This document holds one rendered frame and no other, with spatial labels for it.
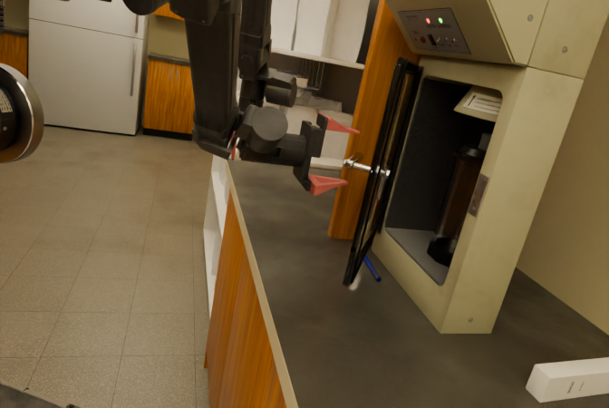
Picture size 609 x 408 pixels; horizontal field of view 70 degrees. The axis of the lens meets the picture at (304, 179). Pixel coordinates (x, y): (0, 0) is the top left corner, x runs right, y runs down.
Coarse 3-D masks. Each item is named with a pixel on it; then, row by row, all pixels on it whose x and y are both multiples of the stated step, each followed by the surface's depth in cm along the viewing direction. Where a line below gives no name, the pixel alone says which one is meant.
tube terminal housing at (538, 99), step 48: (576, 0) 62; (576, 48) 65; (528, 96) 66; (576, 96) 68; (528, 144) 69; (528, 192) 72; (384, 240) 100; (480, 240) 73; (432, 288) 81; (480, 288) 76
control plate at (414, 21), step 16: (400, 16) 86; (416, 16) 80; (432, 16) 75; (448, 16) 70; (416, 32) 84; (432, 32) 78; (448, 32) 74; (416, 48) 89; (432, 48) 82; (448, 48) 77; (464, 48) 72
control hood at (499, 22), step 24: (408, 0) 79; (432, 0) 72; (456, 0) 66; (480, 0) 61; (504, 0) 60; (528, 0) 61; (480, 24) 64; (504, 24) 61; (528, 24) 62; (480, 48) 68; (504, 48) 63; (528, 48) 63
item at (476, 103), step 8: (472, 88) 81; (480, 88) 79; (488, 88) 77; (464, 96) 83; (472, 96) 79; (480, 96) 78; (488, 96) 77; (496, 96) 76; (464, 104) 80; (472, 104) 78; (480, 104) 77; (488, 104) 76; (496, 104) 75; (464, 112) 79; (472, 112) 78; (480, 112) 77; (488, 112) 76; (496, 112) 75; (488, 120) 75; (496, 120) 75
